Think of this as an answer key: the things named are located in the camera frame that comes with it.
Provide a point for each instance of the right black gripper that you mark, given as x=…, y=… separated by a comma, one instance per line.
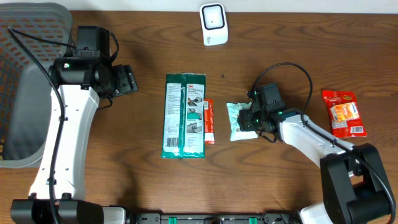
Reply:
x=244, y=120

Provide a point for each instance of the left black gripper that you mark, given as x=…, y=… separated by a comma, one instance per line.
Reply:
x=126, y=81

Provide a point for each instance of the light green snack packet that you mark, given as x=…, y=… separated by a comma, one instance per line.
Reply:
x=233, y=113

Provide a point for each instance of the small red snack packet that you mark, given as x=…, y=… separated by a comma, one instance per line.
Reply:
x=209, y=121

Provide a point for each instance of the large red snack bag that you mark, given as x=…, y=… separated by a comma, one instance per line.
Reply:
x=344, y=129

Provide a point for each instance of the small orange snack packet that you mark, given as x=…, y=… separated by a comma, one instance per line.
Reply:
x=344, y=112

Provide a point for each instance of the white green snack packet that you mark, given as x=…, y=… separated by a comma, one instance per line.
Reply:
x=184, y=129

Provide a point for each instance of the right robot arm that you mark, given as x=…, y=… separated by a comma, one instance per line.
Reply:
x=354, y=182

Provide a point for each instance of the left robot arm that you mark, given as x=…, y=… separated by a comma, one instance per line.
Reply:
x=79, y=80

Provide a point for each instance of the white barcode scanner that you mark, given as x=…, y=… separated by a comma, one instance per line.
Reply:
x=214, y=24

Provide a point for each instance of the grey plastic mesh basket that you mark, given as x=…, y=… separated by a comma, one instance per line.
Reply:
x=45, y=29

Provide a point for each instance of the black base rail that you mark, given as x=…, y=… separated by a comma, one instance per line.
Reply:
x=264, y=218

